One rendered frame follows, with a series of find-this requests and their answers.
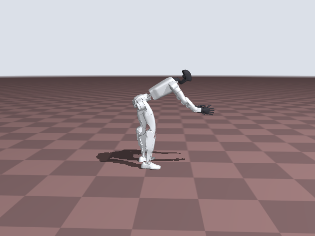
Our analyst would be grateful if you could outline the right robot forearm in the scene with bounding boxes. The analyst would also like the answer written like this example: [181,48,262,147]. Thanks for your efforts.
[185,97,202,112]

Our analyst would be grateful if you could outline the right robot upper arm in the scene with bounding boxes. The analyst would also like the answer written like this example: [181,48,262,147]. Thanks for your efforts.
[169,82,188,105]

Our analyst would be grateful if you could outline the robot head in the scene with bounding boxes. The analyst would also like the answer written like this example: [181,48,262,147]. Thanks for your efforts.
[173,70,191,84]

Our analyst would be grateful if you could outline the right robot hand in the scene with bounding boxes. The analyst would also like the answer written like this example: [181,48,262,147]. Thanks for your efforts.
[198,105,214,115]

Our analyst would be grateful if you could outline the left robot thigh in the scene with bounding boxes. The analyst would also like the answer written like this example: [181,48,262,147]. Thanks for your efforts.
[132,102,147,135]

